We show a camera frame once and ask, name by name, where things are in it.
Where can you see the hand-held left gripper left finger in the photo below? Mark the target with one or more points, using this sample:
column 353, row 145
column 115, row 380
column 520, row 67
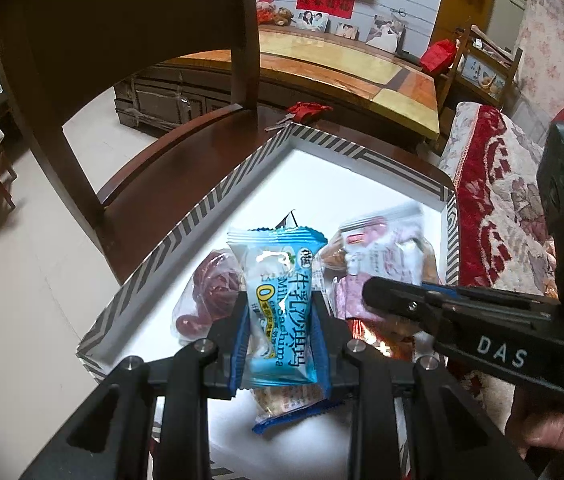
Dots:
column 242, row 345

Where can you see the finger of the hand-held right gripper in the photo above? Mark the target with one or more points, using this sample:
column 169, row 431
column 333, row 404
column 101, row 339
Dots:
column 402, row 300
column 492, row 296

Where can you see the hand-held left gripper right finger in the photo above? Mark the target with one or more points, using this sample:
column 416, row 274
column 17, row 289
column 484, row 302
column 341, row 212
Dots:
column 319, row 340

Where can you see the light blue snack packet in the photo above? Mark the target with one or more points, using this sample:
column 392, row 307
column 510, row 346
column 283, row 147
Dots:
column 277, row 305

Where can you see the pink and white snack packet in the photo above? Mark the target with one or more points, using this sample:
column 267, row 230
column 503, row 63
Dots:
column 387, row 245

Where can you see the blue-edged beige cracker packet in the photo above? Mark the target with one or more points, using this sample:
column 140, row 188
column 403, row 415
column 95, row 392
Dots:
column 292, row 405

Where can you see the grey striped cardboard box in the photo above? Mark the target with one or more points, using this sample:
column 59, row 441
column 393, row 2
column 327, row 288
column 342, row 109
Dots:
column 162, row 310

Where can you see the person's right hand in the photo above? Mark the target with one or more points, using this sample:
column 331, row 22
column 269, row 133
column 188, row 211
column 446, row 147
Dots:
column 557, row 430

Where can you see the purple snack packet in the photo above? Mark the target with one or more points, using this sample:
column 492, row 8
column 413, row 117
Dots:
column 352, row 297

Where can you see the clear bag of red candy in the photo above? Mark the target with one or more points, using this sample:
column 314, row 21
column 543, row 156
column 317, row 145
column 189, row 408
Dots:
column 212, row 290

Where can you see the floral red-edged blanket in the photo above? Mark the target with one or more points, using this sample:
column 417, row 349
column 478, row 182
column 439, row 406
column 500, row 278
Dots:
column 492, row 200

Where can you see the red cloth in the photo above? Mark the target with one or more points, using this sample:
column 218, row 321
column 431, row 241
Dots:
column 309, row 110

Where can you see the metal scissors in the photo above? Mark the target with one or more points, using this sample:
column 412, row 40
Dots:
column 279, row 122

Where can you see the small wooden rack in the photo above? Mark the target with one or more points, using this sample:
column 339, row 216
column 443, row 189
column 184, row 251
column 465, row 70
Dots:
column 487, row 67

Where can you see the wooden cabinet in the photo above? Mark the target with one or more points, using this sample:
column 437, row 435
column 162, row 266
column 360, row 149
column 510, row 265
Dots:
column 342, row 70

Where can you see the red gift bag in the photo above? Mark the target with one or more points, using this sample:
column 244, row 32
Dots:
column 437, row 56

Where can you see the floral curtain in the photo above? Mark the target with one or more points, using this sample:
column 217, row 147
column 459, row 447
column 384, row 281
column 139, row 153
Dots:
column 547, row 45

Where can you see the large framed photo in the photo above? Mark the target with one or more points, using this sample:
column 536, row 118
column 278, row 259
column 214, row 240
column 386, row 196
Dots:
column 387, row 34

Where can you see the small framed photo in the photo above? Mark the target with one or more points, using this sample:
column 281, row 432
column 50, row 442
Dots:
column 348, row 31

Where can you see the framed couple photo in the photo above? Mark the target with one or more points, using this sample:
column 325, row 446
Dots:
column 312, row 21

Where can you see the plush toys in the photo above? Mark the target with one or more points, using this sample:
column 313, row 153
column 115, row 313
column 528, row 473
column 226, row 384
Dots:
column 273, row 12

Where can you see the dark wooden chair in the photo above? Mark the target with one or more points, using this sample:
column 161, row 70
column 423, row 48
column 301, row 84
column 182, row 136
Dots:
column 87, row 60

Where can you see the wall scissors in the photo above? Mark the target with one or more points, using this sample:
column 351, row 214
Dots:
column 398, row 11

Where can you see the red wall banner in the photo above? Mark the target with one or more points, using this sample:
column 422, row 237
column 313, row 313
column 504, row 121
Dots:
column 324, row 2

